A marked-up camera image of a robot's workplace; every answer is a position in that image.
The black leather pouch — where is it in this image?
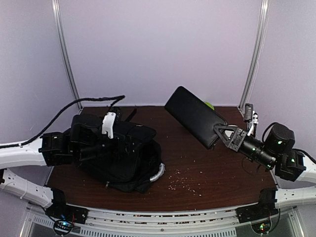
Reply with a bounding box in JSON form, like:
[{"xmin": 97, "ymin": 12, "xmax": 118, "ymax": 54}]
[{"xmin": 164, "ymin": 86, "xmax": 228, "ymax": 149}]

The black student backpack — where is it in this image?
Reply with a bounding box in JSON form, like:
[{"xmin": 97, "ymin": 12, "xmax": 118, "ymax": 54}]
[{"xmin": 71, "ymin": 109, "xmax": 165, "ymax": 193}]

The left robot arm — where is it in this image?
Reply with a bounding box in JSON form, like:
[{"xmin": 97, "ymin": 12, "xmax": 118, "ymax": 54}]
[{"xmin": 0, "ymin": 122, "xmax": 114, "ymax": 219}]

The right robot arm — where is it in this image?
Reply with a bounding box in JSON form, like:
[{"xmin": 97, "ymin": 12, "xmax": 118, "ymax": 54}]
[{"xmin": 214, "ymin": 122, "xmax": 316, "ymax": 218}]

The green plate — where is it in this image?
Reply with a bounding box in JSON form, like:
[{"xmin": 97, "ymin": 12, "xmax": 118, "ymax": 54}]
[{"xmin": 205, "ymin": 102, "xmax": 215, "ymax": 110}]

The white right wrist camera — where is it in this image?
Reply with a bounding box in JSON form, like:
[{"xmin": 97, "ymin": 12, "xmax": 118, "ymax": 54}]
[{"xmin": 243, "ymin": 103, "xmax": 259, "ymax": 137}]

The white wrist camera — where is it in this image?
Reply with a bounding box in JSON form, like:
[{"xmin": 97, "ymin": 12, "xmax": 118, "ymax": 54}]
[
  {"xmin": 243, "ymin": 103, "xmax": 259, "ymax": 137},
  {"xmin": 102, "ymin": 107, "xmax": 122, "ymax": 139}
]

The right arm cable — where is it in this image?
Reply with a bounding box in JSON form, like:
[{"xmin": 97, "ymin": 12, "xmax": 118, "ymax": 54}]
[{"xmin": 296, "ymin": 148, "xmax": 316, "ymax": 165}]

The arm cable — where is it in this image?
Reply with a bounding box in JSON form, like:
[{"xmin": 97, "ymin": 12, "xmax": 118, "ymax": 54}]
[
  {"xmin": 296, "ymin": 148, "xmax": 316, "ymax": 165},
  {"xmin": 0, "ymin": 95, "xmax": 126, "ymax": 149}
]

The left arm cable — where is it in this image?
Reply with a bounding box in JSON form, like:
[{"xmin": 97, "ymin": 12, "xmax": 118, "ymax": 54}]
[{"xmin": 0, "ymin": 95, "xmax": 126, "ymax": 149}]

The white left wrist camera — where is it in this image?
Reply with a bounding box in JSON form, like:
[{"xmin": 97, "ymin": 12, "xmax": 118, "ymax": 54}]
[{"xmin": 102, "ymin": 107, "xmax": 122, "ymax": 139}]

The right aluminium frame post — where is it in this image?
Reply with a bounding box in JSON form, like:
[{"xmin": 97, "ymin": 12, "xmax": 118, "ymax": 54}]
[{"xmin": 238, "ymin": 0, "xmax": 270, "ymax": 112}]

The aluminium frame post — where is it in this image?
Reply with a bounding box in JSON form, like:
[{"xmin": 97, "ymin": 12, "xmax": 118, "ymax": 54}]
[
  {"xmin": 238, "ymin": 0, "xmax": 270, "ymax": 112},
  {"xmin": 51, "ymin": 0, "xmax": 79, "ymax": 100}
]

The left aluminium frame post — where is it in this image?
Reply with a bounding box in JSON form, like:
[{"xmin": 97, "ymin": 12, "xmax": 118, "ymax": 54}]
[{"xmin": 51, "ymin": 0, "xmax": 79, "ymax": 100}]

